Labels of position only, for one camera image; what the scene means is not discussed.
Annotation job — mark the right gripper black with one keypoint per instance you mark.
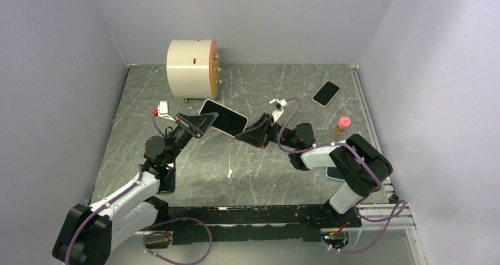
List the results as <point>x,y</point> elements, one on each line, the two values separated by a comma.
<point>258,134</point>

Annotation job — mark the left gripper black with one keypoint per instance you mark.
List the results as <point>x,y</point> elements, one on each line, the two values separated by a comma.
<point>198,124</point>

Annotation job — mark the beige phone case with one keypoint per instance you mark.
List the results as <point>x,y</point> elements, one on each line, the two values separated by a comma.
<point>244,118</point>

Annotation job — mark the black smartphone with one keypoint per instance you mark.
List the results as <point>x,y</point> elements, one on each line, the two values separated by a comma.
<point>224,118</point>

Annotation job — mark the phone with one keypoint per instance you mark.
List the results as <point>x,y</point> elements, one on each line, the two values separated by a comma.
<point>167,179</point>
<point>334,174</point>
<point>325,94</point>

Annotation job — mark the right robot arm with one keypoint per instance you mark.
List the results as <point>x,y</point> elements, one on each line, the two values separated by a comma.
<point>361,166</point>

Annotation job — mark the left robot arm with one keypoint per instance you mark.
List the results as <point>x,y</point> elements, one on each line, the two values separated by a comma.
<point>90,233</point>

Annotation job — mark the phone in pink case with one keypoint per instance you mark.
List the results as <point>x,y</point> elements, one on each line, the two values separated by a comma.
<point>325,94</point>

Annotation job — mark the phone in blue case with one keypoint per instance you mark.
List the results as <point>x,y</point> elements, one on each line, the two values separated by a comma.
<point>334,174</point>

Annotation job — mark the white cylindrical drum device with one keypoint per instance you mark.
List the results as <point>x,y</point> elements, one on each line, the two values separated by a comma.
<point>192,68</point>

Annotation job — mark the pink capped small bottle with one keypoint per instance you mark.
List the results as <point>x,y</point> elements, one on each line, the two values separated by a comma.
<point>343,124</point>

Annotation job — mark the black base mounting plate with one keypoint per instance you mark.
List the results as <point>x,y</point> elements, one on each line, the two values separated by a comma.
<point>307,222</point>

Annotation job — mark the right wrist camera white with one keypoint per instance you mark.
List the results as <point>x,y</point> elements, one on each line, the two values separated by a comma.
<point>279,108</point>

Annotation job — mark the aluminium frame rail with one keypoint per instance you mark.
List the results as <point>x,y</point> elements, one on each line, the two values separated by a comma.
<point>380,217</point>

